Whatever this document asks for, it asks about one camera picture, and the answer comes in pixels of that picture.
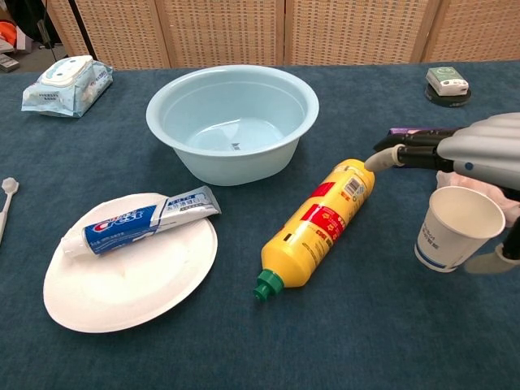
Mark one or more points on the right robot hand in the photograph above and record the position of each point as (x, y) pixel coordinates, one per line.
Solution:
(479, 146)

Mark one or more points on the pink bath pouf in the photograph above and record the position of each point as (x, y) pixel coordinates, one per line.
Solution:
(451, 178)

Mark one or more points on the white paper cup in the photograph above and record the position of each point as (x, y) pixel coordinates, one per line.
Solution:
(438, 243)

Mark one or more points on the blue white toothpaste tube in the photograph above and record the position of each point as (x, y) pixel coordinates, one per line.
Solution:
(122, 231)

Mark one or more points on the purple toothpaste box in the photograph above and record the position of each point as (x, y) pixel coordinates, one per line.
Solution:
(406, 131)

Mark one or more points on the light blue plastic basin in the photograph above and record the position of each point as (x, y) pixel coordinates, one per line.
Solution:
(243, 170)

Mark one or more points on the black round coaster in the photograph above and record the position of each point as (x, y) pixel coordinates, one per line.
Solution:
(451, 101)

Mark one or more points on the small green white box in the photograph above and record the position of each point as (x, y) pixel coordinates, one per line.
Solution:
(445, 79)

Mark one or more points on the yellow bottle green cap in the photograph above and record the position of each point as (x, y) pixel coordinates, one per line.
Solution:
(317, 235)

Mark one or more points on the teal table cloth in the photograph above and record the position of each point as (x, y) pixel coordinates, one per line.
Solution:
(365, 325)

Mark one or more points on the wicker folding screen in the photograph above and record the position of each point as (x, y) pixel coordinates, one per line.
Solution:
(227, 32)

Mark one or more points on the white paper plate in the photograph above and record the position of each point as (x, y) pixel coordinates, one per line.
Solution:
(122, 292)

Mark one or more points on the black tripod stand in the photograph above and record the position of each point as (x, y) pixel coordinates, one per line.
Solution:
(81, 28)

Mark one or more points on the light blue wet wipes pack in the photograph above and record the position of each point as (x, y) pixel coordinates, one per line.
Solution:
(61, 89)

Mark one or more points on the white toothbrush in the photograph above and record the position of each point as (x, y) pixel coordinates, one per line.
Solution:
(9, 186)

